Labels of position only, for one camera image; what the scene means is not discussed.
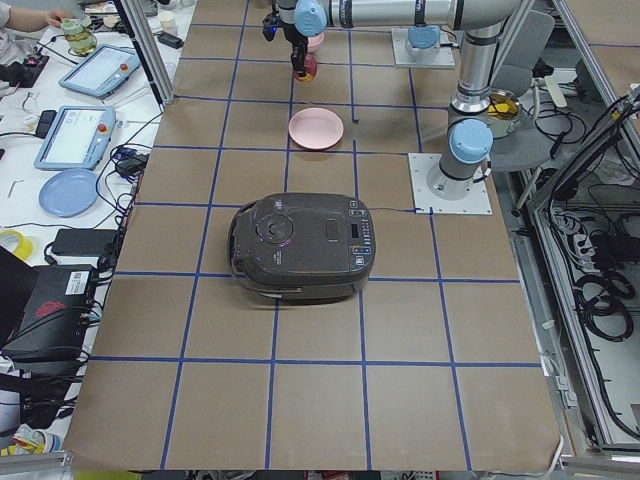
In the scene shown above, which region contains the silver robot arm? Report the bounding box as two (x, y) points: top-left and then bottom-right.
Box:
(262, 0), (520, 201)

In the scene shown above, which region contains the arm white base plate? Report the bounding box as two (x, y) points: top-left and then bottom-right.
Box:
(408, 153), (492, 215)
(391, 26), (455, 69)

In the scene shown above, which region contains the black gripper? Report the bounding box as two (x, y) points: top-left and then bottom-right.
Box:
(262, 9), (308, 76)

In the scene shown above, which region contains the pink plate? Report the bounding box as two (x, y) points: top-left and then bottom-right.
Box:
(288, 107), (344, 150)

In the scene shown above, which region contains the black computer box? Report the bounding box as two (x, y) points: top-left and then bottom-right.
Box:
(2, 264), (97, 362)

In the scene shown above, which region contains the green bottle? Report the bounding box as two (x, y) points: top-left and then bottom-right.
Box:
(60, 17), (97, 56)

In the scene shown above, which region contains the dark grey rice cooker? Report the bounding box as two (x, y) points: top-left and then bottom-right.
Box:
(228, 192), (376, 301)

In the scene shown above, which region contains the small pink bowl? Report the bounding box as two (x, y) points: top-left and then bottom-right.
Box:
(307, 33), (324, 53)

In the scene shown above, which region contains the blue plate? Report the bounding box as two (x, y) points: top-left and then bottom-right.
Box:
(39, 168), (97, 218)

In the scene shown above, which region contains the steel pot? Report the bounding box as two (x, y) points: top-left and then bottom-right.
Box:
(486, 90), (522, 139)

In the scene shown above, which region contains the red apple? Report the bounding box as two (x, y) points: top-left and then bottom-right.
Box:
(294, 55), (318, 83)

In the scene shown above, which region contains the aluminium frame post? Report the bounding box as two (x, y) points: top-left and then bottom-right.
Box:
(114, 0), (175, 106)

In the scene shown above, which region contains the blue teach pendant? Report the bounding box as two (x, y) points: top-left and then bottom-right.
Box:
(58, 45), (141, 99)
(33, 106), (116, 171)

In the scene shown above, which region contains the upper blue teach pendant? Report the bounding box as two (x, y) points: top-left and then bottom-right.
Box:
(58, 45), (141, 99)

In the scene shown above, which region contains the lower blue teach pendant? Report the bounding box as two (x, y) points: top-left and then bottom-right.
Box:
(33, 106), (116, 171)

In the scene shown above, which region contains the black power adapter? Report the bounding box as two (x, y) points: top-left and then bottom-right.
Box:
(51, 229), (116, 257)

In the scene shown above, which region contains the yellow tape roll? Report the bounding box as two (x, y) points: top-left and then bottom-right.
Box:
(0, 229), (34, 261)

